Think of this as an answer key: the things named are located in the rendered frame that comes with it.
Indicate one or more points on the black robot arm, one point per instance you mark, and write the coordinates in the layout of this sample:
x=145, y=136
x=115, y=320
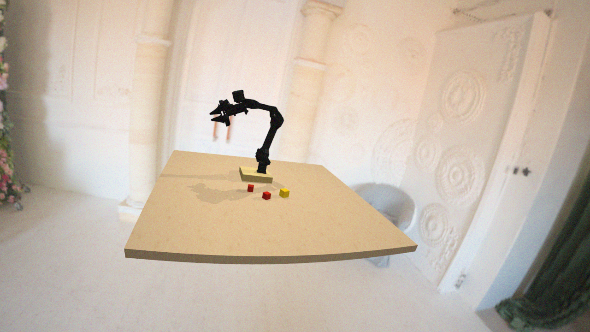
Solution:
x=243, y=103

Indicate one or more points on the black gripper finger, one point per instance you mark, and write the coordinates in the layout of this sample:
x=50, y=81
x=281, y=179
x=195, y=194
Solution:
x=218, y=119
x=216, y=111

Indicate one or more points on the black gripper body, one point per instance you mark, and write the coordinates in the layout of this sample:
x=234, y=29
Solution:
x=226, y=116

